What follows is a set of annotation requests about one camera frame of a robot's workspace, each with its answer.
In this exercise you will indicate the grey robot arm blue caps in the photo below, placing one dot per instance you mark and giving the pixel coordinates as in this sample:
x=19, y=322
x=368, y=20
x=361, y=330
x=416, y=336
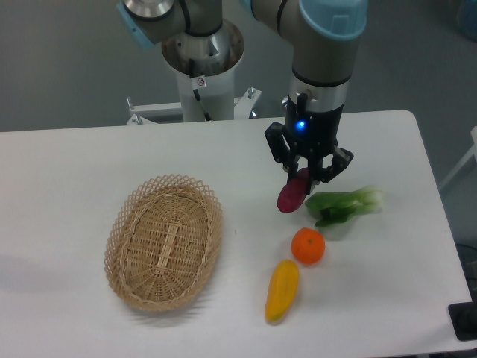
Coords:
x=324, y=35

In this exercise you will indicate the woven wicker basket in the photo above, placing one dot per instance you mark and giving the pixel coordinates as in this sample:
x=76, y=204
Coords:
x=164, y=243

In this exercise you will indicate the white frame at right edge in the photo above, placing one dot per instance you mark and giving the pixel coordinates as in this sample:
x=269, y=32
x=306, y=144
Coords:
x=463, y=167

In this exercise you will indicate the yellow corn cob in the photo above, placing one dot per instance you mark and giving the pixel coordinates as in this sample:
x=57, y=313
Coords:
x=282, y=290

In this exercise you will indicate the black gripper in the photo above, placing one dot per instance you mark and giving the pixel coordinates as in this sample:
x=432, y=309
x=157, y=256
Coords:
x=302, y=132

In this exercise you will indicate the black box at table edge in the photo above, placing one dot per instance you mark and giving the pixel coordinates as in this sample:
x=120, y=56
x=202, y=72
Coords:
x=463, y=317

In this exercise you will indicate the orange mandarin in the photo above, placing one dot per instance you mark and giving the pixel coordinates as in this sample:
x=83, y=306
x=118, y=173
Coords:
x=308, y=246

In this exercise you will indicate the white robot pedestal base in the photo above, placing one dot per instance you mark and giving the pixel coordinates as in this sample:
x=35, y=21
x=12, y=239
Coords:
x=204, y=69

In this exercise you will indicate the purple sweet potato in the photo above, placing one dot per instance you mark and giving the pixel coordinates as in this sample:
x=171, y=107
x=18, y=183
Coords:
x=294, y=192

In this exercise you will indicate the green bok choy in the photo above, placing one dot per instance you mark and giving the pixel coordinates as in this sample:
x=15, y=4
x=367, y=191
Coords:
x=331, y=208

